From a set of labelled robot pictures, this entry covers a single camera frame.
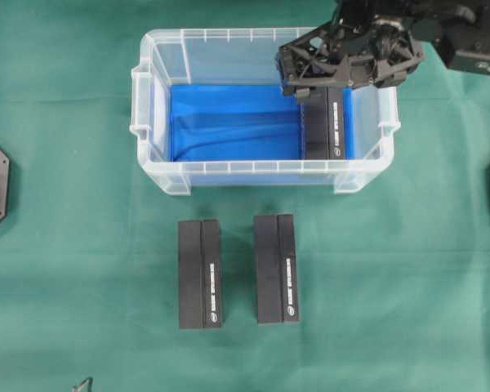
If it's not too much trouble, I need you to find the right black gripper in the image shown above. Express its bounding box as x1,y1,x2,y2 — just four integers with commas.
276,1,478,101

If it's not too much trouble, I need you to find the black camera box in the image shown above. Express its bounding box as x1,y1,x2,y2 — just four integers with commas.
301,87,345,160
253,214,300,324
178,220,224,329

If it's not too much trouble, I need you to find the clear plastic storage case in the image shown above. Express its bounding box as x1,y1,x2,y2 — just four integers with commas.
129,27,401,196

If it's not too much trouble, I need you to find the blue liner sheet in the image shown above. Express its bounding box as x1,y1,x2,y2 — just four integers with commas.
168,84,355,162

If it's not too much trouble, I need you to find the green table cloth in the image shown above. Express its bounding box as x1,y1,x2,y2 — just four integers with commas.
0,1,490,391

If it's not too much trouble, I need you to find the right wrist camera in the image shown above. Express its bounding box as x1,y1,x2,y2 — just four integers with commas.
435,31,490,76

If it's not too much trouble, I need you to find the small metal bracket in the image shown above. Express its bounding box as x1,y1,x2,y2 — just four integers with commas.
71,376,93,392

